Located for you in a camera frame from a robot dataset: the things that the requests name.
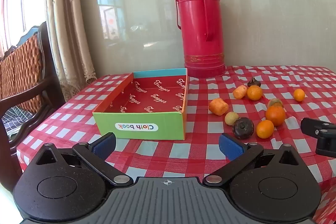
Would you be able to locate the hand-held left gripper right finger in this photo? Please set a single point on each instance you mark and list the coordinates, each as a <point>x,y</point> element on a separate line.
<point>231,147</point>

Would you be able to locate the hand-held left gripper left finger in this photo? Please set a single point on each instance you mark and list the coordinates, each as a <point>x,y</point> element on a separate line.
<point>103,147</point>

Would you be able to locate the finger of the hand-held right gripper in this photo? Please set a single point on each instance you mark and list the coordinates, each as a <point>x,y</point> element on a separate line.
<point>311,125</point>

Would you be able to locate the large dark mangosteen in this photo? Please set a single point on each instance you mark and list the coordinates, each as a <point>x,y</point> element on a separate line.
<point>242,128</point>

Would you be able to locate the small yellow-green round fruit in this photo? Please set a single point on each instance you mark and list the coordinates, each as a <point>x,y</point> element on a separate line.
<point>231,118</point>

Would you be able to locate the small orange tangerine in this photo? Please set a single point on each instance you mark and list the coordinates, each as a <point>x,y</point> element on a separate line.
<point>299,95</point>

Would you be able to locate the brownish green round fruit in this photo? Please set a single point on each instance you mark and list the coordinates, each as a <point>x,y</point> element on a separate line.
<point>275,102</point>

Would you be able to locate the colourful cardboard box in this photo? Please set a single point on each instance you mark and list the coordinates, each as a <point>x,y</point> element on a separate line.
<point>147,124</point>

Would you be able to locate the small dark mangosteen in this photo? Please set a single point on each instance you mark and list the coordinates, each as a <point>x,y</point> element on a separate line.
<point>254,82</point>

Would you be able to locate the red checkered tablecloth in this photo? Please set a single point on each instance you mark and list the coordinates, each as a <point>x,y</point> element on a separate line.
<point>199,150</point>

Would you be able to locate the blue plaid cloth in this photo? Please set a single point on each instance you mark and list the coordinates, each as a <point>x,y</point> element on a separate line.
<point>14,115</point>

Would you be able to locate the wooden sofa with orange cushions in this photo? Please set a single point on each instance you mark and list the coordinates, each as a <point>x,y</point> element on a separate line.
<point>23,69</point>

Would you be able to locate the red thermos flask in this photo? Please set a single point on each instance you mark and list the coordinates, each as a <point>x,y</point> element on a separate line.
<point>200,29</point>

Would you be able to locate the beige lace curtain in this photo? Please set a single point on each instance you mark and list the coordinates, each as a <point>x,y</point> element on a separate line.
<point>68,29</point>

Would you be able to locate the window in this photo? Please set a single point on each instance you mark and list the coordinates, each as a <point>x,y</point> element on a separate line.
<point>15,3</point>

